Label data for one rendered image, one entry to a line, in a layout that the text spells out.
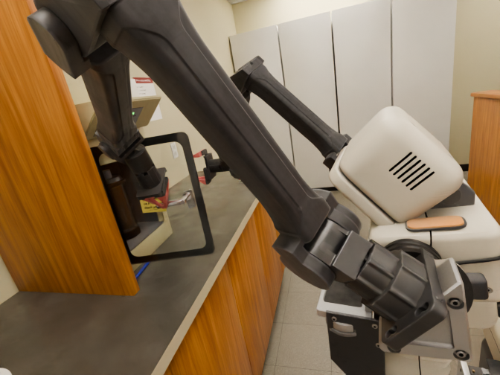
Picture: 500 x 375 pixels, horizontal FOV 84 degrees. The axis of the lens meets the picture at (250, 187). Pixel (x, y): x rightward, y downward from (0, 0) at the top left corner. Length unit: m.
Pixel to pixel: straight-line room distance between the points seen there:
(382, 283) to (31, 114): 0.86
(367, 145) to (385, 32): 3.41
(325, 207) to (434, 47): 3.63
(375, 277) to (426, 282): 0.06
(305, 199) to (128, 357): 0.59
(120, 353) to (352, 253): 0.61
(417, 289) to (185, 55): 0.35
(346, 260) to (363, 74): 3.48
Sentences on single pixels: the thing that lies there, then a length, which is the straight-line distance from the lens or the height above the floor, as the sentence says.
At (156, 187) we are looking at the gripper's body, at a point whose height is 1.27.
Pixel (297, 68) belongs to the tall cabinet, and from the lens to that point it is 3.78.
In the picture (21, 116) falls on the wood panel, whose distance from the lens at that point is 0.95.
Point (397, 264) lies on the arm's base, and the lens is 0.40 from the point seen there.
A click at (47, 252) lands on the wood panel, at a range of 1.11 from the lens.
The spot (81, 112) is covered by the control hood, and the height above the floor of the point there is 1.49.
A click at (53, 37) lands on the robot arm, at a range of 0.33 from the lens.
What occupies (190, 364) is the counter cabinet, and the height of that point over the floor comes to 0.77.
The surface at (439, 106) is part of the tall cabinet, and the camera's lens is 3.99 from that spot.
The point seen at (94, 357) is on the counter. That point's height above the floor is 0.94.
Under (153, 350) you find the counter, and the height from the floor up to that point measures 0.94.
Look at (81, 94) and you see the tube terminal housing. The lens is 1.01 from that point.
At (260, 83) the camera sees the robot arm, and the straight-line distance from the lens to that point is 0.76.
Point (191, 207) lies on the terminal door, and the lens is 0.88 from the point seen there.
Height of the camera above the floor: 1.45
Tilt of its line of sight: 18 degrees down
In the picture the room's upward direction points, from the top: 10 degrees counter-clockwise
